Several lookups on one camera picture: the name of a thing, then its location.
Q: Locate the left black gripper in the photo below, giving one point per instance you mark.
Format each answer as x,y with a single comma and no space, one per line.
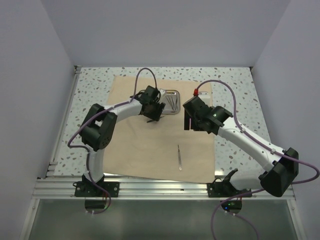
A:
156,115

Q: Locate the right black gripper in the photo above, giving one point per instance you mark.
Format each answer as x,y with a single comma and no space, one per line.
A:
187,120

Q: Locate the beige cloth wrap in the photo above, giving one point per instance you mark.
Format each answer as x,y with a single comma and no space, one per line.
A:
150,150

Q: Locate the steel scalpel handle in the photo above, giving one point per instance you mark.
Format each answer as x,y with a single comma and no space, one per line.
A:
179,158

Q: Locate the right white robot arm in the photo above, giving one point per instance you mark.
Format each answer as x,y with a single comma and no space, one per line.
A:
278,170

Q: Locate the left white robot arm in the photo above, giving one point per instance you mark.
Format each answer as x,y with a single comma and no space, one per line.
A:
99,124

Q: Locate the steel instrument tray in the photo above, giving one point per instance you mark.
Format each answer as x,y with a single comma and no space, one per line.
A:
172,93

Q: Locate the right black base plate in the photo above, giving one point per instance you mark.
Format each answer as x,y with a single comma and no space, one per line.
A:
225,190

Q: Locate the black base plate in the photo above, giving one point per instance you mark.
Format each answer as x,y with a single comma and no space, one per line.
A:
89,190
225,190

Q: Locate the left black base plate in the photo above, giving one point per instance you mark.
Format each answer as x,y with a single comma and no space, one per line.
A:
89,190

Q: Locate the aluminium rail frame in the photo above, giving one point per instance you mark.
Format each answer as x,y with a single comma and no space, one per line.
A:
91,84

